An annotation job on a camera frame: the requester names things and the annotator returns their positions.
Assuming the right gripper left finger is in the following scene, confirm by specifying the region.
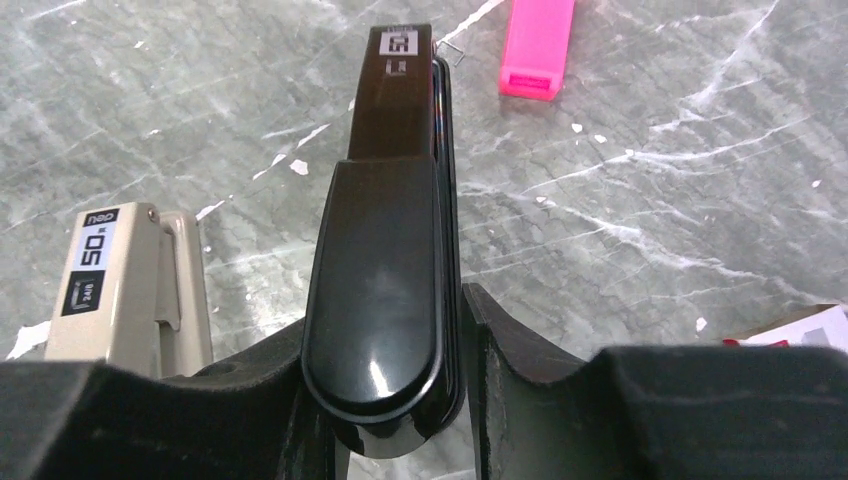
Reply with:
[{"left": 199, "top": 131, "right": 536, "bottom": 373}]
[{"left": 1, "top": 323, "right": 338, "bottom": 479}]

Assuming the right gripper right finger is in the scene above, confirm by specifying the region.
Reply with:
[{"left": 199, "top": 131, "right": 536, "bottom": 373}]
[{"left": 462, "top": 283, "right": 847, "bottom": 479}]

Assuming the beige black stapler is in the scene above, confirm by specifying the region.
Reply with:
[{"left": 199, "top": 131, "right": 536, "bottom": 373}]
[{"left": 45, "top": 202, "right": 213, "bottom": 378}]

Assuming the red white staple box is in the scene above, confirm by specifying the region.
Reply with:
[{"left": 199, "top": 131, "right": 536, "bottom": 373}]
[{"left": 722, "top": 304, "right": 847, "bottom": 352}]

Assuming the pink plastic staple remover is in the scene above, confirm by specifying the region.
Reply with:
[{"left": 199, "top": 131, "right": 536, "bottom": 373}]
[{"left": 498, "top": 0, "right": 575, "bottom": 102}]

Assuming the loose bent staple wire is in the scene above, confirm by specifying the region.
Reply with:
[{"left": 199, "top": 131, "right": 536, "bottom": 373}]
[{"left": 435, "top": 38, "right": 466, "bottom": 68}]

